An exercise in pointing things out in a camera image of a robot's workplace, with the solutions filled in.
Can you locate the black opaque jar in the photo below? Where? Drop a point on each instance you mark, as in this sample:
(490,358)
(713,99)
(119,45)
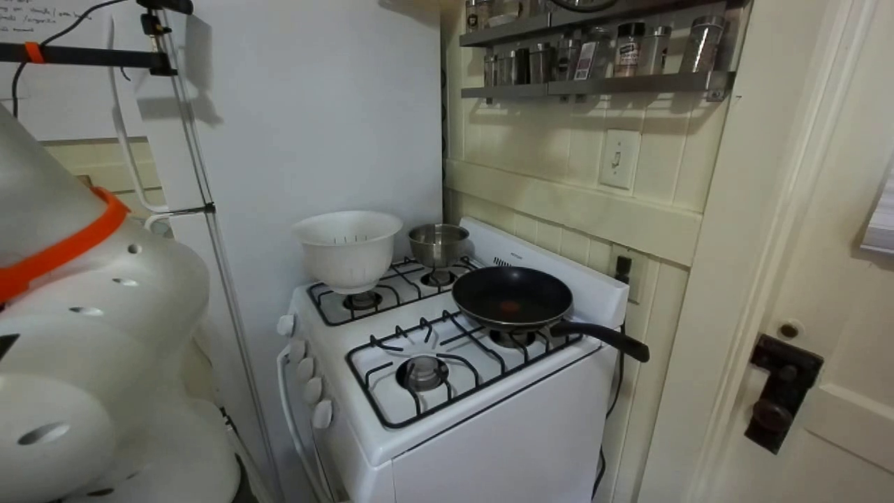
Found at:
(525,67)

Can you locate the white handwritten note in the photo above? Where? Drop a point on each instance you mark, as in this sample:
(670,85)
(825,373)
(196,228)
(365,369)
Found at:
(47,17)

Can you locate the white stove knob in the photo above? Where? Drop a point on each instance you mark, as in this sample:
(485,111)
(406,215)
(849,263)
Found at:
(286,326)
(305,369)
(315,390)
(297,350)
(323,414)

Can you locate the cream light switch plate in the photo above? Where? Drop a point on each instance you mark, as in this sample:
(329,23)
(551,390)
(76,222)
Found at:
(620,161)

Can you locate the herb jar round black label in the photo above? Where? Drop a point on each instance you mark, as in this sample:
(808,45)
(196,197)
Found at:
(564,62)

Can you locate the black-lid labelled spice jar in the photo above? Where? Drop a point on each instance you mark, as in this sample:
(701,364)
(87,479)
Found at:
(629,55)

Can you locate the black door latch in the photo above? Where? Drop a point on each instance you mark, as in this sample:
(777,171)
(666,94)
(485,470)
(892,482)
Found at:
(783,393)

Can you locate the black boom bar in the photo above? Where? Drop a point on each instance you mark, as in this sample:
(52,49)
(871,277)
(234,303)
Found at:
(94,56)

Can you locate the black burner grate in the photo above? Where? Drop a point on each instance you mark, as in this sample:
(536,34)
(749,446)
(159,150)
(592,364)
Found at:
(365,393)
(318,305)

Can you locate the dark spice glass jar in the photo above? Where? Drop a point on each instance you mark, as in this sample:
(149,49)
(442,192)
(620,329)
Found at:
(705,45)

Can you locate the white hanging paper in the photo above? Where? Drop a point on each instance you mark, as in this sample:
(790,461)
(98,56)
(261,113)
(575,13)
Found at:
(882,218)

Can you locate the white barcode label jar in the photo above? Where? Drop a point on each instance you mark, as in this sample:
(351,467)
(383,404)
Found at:
(586,62)

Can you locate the black frying pan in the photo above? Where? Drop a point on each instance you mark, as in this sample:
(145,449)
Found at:
(513,296)

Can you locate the small steel pot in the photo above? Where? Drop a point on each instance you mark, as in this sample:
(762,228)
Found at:
(437,248)

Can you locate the metal stand pole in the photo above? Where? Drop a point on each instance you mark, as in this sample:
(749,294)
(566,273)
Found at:
(185,120)

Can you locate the green herb steel-lid jar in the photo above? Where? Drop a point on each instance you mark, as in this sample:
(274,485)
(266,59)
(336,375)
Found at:
(544,62)

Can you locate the beige spice steel-lid jar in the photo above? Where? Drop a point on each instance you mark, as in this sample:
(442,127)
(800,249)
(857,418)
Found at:
(661,52)

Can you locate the white colander bowl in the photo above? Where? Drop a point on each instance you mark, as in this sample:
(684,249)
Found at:
(351,253)

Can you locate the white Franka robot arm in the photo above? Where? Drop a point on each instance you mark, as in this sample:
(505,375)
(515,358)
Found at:
(94,410)

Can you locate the white gas stove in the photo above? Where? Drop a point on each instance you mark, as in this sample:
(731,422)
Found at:
(505,449)

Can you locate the white panel door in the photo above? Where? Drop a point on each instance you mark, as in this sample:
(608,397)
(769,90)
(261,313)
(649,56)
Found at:
(840,308)

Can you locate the steel wall spice rack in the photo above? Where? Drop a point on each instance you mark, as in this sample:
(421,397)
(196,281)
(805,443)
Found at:
(597,85)

